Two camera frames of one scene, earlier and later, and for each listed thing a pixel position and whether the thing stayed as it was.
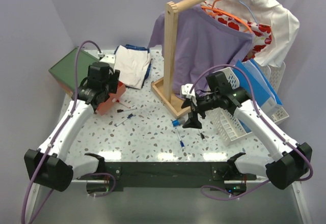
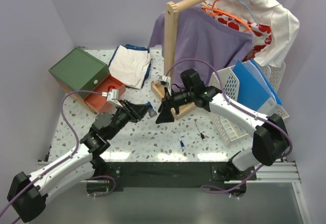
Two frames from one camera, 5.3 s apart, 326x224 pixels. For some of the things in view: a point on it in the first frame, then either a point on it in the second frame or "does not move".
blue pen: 181,142 does not move
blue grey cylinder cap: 177,122 to 152,112
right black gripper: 193,121 to 166,114
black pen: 203,138 does not move
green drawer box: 63,72 does not move
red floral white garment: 261,34 does not move
